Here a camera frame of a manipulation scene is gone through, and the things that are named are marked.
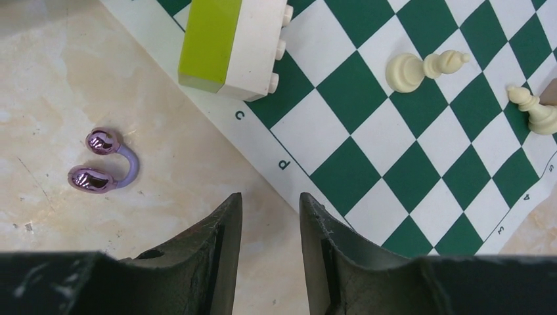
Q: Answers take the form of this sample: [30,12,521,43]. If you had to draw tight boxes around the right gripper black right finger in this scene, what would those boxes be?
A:
[300,192,556,314]

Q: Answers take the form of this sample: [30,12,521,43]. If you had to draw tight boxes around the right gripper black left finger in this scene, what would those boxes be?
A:
[1,193,242,314]

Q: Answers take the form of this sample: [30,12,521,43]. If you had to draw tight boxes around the cream upright chess pawn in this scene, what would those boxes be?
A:
[385,50,472,93]

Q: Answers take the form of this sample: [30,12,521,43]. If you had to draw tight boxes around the green white toy brick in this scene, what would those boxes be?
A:
[177,0,294,102]

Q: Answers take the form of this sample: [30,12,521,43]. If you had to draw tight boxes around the cream lying chess piece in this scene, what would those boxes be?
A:
[506,85,556,135]

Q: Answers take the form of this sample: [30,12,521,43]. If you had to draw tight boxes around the wooden letter cube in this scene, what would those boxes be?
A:
[539,78,557,106]

